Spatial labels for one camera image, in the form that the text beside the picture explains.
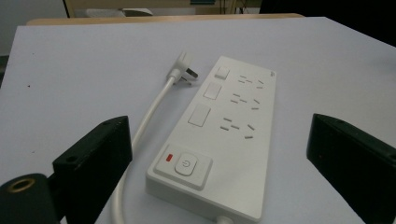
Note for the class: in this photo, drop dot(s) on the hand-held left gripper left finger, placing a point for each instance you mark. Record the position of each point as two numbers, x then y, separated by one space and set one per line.
96 155

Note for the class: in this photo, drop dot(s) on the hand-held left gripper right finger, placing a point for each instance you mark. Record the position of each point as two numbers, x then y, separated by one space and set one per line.
355 158

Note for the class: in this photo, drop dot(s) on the white power strip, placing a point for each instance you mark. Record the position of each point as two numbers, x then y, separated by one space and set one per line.
230 146

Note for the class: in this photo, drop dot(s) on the white plug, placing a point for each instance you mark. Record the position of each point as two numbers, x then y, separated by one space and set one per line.
183 70

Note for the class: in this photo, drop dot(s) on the wooden table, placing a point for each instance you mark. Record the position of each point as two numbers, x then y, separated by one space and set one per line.
155 19

